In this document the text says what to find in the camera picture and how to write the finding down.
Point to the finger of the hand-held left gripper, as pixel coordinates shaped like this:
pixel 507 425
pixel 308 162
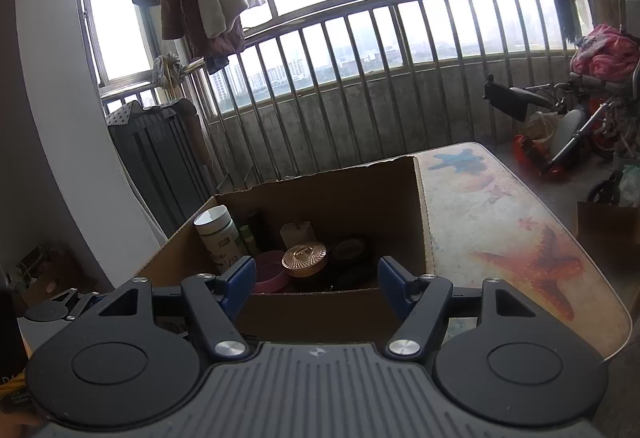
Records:
pixel 82 303

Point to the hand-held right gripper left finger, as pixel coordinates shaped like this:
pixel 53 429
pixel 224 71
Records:
pixel 239 285

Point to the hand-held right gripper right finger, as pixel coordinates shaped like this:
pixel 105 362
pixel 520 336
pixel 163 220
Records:
pixel 392 288

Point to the white bottle with printed label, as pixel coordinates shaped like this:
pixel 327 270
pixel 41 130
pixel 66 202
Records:
pixel 217 238

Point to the pink round container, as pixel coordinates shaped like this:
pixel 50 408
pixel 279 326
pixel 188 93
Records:
pixel 270 273

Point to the small open cardboard box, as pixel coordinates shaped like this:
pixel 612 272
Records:
pixel 55 273

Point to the small green tube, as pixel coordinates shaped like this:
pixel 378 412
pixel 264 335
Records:
pixel 247 238

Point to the dark round jar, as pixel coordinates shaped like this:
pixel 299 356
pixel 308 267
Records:
pixel 350 250

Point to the dark bottle with gold cap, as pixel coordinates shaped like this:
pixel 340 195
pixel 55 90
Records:
pixel 256 220

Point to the rose gold round compact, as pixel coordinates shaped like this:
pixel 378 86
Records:
pixel 304 255

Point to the grey cabinet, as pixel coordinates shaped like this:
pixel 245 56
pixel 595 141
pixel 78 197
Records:
pixel 150 157

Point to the brown cardboard sheet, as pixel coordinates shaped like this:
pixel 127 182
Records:
pixel 195 127

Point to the red plastic bag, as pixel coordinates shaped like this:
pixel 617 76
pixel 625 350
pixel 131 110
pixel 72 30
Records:
pixel 530 150

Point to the beige bag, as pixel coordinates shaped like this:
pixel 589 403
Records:
pixel 542 125

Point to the brown cardboard carton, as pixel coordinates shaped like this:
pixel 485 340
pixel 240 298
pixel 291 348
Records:
pixel 610 228

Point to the mop with yellow pole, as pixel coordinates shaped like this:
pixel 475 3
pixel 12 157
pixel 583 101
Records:
pixel 165 67

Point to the small black wheeled scooter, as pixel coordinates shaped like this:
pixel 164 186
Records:
pixel 602 193

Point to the metal balcony railing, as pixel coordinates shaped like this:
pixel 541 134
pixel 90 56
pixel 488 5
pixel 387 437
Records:
pixel 400 1

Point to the pink blanket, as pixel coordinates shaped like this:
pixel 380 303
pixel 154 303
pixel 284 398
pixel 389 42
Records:
pixel 605 52

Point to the beige hanging towel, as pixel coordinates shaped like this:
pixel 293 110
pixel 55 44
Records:
pixel 605 7

